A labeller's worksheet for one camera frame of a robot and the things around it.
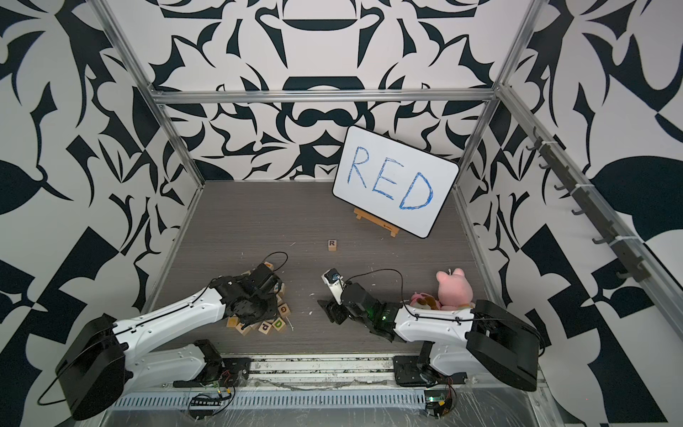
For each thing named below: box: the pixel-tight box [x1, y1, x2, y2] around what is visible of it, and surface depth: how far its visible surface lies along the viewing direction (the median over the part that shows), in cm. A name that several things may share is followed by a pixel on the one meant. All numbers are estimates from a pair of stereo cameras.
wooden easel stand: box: [353, 207, 401, 238], surface depth 104 cm
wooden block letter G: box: [277, 302, 291, 318], surface depth 85 cm
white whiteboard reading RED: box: [331, 125, 460, 240], surface depth 96 cm
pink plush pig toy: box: [435, 267, 474, 312], surface depth 86 cm
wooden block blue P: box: [257, 320, 273, 335], surface depth 81 cm
